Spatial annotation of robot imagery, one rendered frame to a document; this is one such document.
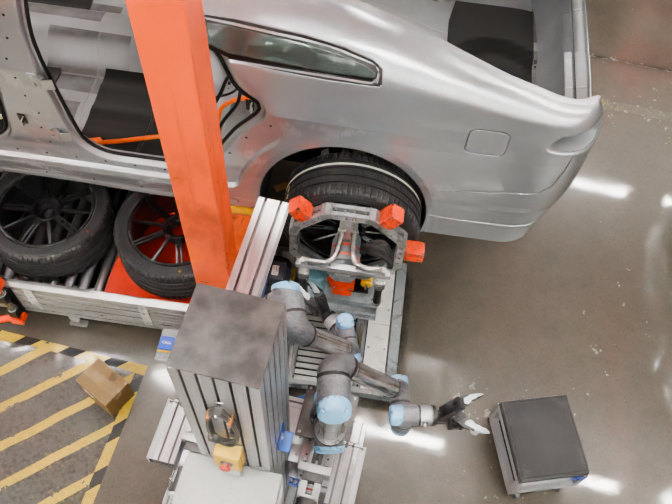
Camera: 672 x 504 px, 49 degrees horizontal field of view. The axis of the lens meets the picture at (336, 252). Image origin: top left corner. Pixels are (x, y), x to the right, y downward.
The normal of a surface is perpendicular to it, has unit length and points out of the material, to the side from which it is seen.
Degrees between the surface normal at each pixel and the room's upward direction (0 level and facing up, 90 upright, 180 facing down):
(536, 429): 0
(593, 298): 0
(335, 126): 90
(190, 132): 90
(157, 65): 90
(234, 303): 0
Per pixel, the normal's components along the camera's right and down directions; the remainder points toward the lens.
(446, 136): -0.14, 0.85
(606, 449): 0.04, -0.51
